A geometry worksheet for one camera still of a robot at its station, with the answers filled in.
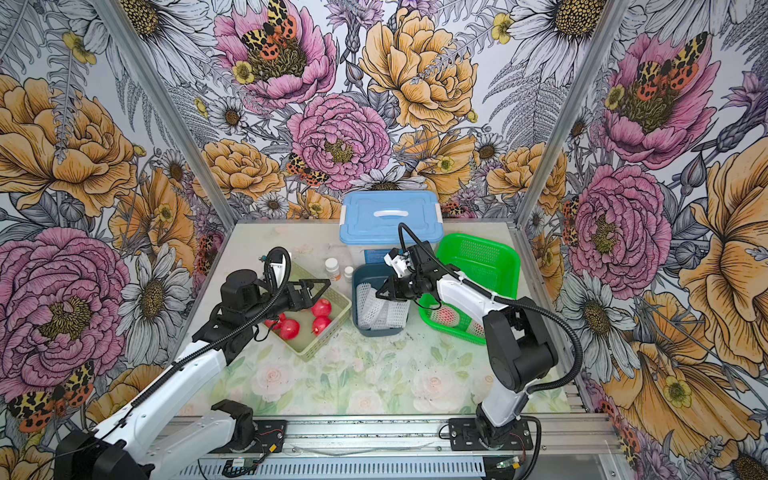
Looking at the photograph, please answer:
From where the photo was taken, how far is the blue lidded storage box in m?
0.96

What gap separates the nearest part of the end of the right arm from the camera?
0.78m

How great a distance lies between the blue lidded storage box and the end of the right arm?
147 mm
